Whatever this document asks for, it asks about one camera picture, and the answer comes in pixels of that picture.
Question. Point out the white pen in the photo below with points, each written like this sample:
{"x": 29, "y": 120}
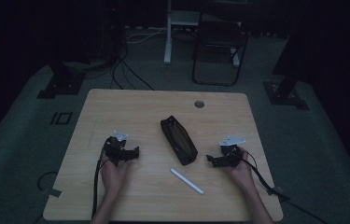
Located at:
{"x": 187, "y": 181}

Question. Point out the grey table grommet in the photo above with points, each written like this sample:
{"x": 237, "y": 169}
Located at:
{"x": 199, "y": 104}

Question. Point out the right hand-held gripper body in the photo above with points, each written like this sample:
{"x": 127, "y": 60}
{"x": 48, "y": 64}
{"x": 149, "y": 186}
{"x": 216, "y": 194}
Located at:
{"x": 230, "y": 152}

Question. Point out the grey tape piece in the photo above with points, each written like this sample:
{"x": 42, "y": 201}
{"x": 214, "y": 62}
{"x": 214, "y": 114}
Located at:
{"x": 275, "y": 190}
{"x": 53, "y": 192}

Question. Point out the person's left hand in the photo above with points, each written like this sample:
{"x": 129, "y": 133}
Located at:
{"x": 113, "y": 177}

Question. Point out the person's right hand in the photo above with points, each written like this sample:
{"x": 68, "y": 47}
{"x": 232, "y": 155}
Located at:
{"x": 241, "y": 175}

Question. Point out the black pencil case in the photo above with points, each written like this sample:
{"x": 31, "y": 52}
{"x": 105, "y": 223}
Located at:
{"x": 179, "y": 140}

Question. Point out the black stand with base plate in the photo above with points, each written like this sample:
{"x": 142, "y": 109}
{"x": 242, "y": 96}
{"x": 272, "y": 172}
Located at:
{"x": 283, "y": 93}
{"x": 62, "y": 84}

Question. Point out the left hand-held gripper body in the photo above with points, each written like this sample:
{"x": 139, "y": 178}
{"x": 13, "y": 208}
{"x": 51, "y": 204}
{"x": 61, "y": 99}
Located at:
{"x": 115, "y": 150}

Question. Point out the white desk frame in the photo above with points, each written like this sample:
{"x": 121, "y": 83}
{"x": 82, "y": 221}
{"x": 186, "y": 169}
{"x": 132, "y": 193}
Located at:
{"x": 168, "y": 46}

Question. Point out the black folding chair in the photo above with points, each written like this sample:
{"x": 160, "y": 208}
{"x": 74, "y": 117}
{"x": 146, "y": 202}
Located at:
{"x": 221, "y": 37}

